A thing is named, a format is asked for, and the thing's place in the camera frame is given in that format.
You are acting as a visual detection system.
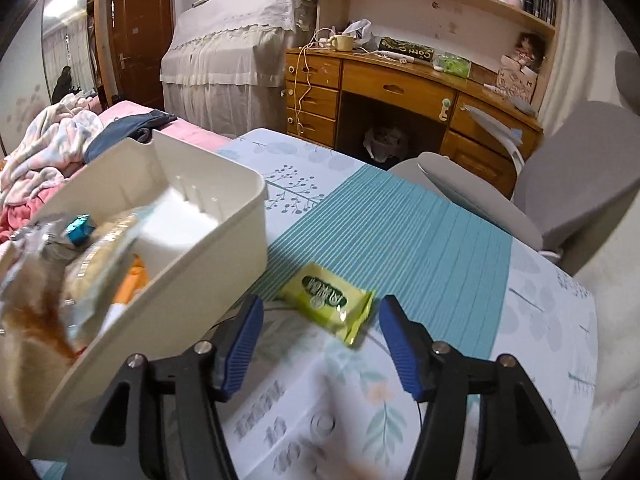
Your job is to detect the orange white oat bar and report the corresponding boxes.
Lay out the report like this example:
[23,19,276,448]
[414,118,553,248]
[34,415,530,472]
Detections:
[98,254,149,336]

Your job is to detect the green tea snack packet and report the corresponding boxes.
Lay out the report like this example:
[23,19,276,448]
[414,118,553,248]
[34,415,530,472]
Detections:
[277,262,375,347]

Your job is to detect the blue white snack packet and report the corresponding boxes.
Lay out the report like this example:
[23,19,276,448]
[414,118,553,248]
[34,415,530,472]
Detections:
[63,214,96,247]

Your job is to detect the white silver snack packet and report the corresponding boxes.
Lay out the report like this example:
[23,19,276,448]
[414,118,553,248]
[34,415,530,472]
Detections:
[1,214,81,314]

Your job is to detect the clear bag orange cubes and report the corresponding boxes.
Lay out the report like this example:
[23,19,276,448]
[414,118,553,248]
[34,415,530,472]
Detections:
[1,260,77,434]

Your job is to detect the teal and white tablecloth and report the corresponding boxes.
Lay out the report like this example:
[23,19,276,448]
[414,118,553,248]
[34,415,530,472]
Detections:
[219,129,598,479]

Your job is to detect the white plastic organizer tray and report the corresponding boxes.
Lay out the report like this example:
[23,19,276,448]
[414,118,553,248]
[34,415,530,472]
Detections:
[12,155,267,462]

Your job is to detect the pink fleece robe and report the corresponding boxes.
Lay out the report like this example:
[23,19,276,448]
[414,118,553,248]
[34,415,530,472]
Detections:
[0,180,66,244]

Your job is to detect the grey office chair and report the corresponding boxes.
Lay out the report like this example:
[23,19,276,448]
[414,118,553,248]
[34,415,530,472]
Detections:
[390,51,639,262]

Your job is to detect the floral white blanket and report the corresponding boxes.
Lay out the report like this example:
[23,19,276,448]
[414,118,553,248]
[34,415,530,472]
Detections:
[1,93,104,206]

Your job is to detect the pink bed blanket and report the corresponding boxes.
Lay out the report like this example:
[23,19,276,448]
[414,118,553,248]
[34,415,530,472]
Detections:
[0,94,234,246]

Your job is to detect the navy blue garment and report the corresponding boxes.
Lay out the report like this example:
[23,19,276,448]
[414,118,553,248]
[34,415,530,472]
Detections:
[84,110,177,165]

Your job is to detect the wooden desk with drawers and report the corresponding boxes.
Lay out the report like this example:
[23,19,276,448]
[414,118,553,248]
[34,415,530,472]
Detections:
[284,48,544,195]

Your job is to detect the doll on box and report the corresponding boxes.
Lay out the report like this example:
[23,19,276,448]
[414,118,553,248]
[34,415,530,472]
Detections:
[496,32,546,104]

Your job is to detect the green snack bag on desk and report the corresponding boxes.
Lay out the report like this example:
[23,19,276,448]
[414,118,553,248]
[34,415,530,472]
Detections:
[433,52,472,79]

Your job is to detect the lace covered piano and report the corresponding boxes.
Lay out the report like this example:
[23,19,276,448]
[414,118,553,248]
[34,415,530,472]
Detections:
[160,0,316,136]

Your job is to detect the dark corn snack box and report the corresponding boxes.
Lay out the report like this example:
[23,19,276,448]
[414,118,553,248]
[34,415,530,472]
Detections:
[378,37,435,64]

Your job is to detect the floral cream curtain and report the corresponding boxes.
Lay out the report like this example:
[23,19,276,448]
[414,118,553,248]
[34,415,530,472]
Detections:
[541,0,639,479]

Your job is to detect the yellow mug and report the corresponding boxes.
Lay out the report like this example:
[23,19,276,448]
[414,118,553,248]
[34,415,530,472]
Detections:
[329,35,355,52]

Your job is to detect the white plastic bag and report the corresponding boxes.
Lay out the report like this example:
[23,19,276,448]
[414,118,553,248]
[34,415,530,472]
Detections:
[342,18,373,47]

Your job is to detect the wooden bookshelf hutch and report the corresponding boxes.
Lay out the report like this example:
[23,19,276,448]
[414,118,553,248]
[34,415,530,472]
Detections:
[317,0,555,110]

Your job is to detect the brown wooden door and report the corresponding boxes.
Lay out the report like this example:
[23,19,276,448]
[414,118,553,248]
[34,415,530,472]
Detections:
[107,0,174,110]

